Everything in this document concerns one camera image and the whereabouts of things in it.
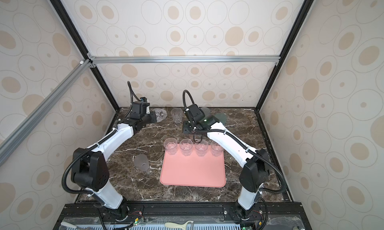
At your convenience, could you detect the clear faceted glass two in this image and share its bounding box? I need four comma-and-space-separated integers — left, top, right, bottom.
153, 108, 168, 122

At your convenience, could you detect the blue tall plastic tumbler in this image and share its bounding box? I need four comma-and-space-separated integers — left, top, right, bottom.
200, 107, 211, 116

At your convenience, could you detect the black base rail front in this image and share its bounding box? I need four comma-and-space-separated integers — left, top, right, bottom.
54, 202, 311, 230

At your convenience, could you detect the aluminium frame rail back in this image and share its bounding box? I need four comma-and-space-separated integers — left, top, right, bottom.
90, 55, 280, 64

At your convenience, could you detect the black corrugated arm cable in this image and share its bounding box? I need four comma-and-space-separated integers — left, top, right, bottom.
182, 89, 287, 195
61, 81, 149, 195

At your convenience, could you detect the clear faceted glass three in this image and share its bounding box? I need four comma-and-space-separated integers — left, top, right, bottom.
195, 140, 209, 157

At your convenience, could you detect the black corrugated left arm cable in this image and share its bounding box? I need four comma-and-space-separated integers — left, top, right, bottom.
61, 81, 149, 195

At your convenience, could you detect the aluminium frame rail left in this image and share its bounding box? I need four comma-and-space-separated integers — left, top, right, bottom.
1, 59, 91, 165

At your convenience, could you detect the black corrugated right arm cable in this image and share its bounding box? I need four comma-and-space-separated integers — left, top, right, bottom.
182, 89, 287, 195

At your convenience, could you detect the aluminium frame rail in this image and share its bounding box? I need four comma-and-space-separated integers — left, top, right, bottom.
1, 59, 91, 165
90, 55, 280, 64

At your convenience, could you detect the clear faceted glass four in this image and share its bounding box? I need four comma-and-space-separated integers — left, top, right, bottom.
211, 141, 224, 157

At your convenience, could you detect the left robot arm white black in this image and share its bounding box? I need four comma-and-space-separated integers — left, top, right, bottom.
70, 97, 157, 210

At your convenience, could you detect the cream plastic handle tool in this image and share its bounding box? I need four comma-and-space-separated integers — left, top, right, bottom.
165, 221, 194, 230

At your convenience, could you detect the clear faceted glass five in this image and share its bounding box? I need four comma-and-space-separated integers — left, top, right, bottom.
164, 138, 178, 155

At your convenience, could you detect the frosted grey plastic cup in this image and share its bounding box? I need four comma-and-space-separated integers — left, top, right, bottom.
133, 154, 150, 173

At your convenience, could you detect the teal tall plastic tumbler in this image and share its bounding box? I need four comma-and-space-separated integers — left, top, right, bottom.
215, 112, 228, 125

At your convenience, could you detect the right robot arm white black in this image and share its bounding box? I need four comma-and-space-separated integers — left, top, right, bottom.
184, 104, 271, 211

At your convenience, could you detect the clear faceted glass one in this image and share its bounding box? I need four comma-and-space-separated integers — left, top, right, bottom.
179, 139, 194, 156

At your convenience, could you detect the pink plastic tray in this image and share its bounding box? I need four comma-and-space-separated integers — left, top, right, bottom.
160, 147, 226, 188

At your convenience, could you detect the clear faceted glass six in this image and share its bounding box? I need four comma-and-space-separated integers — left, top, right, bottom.
171, 108, 184, 124

